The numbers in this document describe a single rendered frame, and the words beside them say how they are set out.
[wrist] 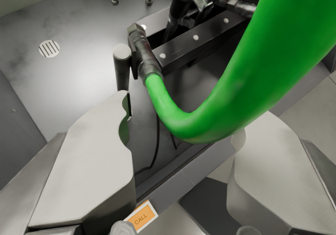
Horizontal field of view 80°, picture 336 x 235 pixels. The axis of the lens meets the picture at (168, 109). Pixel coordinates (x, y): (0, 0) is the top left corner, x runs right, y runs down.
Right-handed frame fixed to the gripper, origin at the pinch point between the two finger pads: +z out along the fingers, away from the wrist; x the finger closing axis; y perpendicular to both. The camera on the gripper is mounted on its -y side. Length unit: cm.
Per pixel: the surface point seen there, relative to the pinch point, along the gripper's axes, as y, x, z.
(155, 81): 0.8, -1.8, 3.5
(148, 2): -1, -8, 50
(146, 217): 26.5, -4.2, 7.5
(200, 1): -3.6, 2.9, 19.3
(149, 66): 0.2, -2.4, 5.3
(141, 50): -0.4, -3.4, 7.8
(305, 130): 90, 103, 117
